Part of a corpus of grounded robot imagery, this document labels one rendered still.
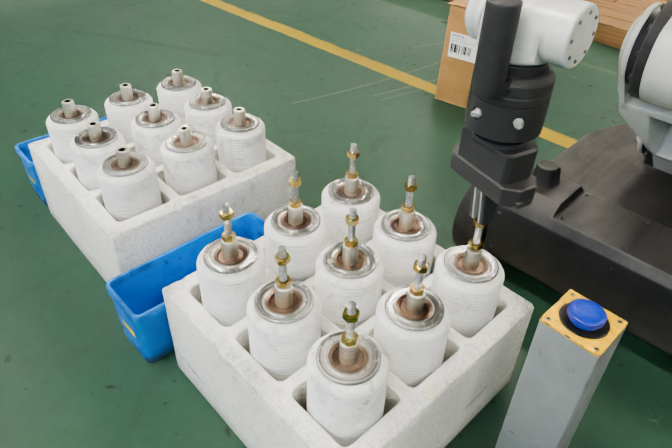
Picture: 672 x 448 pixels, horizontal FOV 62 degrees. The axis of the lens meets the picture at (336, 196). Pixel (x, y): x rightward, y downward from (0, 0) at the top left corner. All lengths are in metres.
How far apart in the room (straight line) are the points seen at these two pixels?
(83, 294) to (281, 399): 0.56
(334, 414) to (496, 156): 0.35
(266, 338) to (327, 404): 0.11
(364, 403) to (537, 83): 0.39
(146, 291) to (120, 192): 0.18
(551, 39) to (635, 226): 0.57
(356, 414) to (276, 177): 0.58
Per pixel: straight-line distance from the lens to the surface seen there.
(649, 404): 1.08
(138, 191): 1.01
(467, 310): 0.81
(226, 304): 0.80
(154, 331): 0.97
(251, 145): 1.10
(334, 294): 0.78
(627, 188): 1.24
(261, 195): 1.13
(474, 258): 0.79
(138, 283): 1.03
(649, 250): 1.05
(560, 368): 0.70
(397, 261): 0.84
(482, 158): 0.69
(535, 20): 0.60
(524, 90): 0.63
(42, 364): 1.08
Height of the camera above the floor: 0.78
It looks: 36 degrees down
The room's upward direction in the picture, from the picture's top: 2 degrees clockwise
